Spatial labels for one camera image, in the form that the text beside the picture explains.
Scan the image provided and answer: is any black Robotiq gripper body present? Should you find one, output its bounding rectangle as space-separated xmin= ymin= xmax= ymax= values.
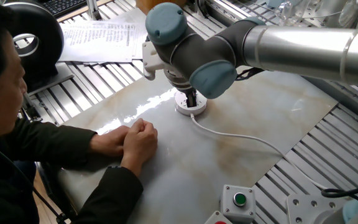
xmin=174 ymin=80 xmax=198 ymax=94

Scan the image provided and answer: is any round white power strip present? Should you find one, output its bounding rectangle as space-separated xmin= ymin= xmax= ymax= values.
xmin=174 ymin=89 xmax=208 ymax=118

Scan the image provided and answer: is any person's left forearm black sleeve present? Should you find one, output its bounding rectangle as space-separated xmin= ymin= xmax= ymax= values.
xmin=35 ymin=124 xmax=98 ymax=171

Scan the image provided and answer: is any person's right forearm black sleeve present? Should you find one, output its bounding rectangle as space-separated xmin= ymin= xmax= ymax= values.
xmin=71 ymin=166 xmax=144 ymax=224

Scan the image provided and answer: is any grey box small green button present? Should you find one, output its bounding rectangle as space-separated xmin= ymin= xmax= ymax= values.
xmin=219 ymin=184 xmax=257 ymax=224

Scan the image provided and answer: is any grey box red button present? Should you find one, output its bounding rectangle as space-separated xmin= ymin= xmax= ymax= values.
xmin=204 ymin=210 xmax=234 ymax=224

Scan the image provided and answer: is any person's right hand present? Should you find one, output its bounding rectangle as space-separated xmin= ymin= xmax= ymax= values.
xmin=120 ymin=118 xmax=159 ymax=177

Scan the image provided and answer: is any person's left hand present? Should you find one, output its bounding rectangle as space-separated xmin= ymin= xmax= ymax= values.
xmin=89 ymin=125 xmax=132 ymax=157

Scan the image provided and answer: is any beige marble tile board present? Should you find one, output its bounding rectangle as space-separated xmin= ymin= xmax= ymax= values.
xmin=56 ymin=67 xmax=339 ymax=224

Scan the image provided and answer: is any white printed paper sheet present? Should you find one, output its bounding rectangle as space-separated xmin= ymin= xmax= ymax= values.
xmin=104 ymin=7 xmax=149 ymax=60
xmin=57 ymin=21 xmax=137 ymax=63

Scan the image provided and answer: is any black keyboard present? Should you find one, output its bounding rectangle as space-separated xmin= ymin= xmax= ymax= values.
xmin=38 ymin=0 xmax=89 ymax=19

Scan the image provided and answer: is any black round device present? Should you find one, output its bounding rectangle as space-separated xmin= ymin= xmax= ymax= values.
xmin=2 ymin=0 xmax=65 ymax=91

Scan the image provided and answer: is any clear plastic packaging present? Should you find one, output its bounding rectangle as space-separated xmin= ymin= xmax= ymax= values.
xmin=273 ymin=0 xmax=358 ymax=30

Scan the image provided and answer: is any person's torso black jacket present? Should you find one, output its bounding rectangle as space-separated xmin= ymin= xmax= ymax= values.
xmin=0 ymin=117 xmax=83 ymax=224

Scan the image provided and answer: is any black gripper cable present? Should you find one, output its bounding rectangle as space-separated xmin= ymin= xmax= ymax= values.
xmin=235 ymin=66 xmax=264 ymax=82

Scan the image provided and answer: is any white power strip cable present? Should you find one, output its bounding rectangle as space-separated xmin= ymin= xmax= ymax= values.
xmin=190 ymin=113 xmax=329 ymax=191

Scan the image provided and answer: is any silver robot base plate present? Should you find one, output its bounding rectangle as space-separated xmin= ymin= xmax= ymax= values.
xmin=286 ymin=193 xmax=354 ymax=224

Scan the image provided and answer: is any thick black cable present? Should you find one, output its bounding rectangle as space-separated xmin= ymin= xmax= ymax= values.
xmin=321 ymin=179 xmax=358 ymax=199

